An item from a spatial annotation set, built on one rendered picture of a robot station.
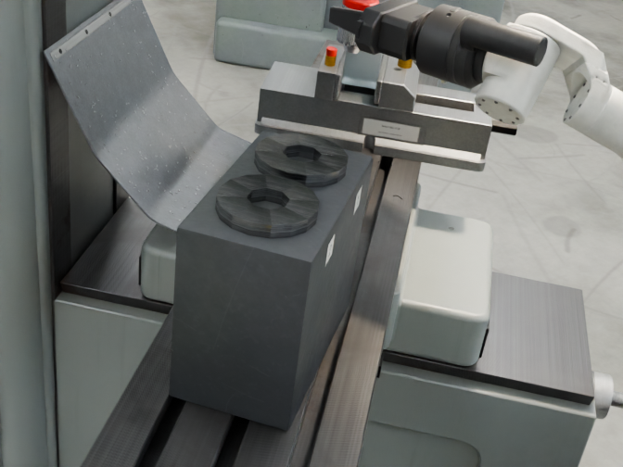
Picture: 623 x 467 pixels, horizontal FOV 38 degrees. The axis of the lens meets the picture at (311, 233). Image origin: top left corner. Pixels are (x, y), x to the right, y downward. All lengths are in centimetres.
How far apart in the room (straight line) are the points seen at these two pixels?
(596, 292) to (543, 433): 175
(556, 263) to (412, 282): 190
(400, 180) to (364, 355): 41
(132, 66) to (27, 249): 31
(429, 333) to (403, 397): 11
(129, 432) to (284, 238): 23
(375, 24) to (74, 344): 65
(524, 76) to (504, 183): 252
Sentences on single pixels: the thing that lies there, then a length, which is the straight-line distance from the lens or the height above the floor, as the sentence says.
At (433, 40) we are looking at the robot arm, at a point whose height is 120.
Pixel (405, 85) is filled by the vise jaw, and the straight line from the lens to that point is 134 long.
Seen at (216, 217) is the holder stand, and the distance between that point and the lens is 78.
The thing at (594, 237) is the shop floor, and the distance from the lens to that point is 338.
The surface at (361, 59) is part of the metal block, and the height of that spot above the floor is 109.
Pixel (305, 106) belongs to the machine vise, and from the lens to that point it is 136.
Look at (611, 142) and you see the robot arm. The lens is 114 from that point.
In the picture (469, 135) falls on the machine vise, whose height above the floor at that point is 101.
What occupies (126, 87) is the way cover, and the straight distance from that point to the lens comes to 135.
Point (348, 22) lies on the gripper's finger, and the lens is 120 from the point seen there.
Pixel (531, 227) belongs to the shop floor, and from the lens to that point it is 334.
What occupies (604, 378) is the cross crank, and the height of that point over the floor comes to 70.
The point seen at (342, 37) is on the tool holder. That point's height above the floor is 116.
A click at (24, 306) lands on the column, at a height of 75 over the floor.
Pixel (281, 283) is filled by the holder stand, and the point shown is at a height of 112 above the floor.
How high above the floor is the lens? 155
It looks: 31 degrees down
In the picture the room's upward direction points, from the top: 8 degrees clockwise
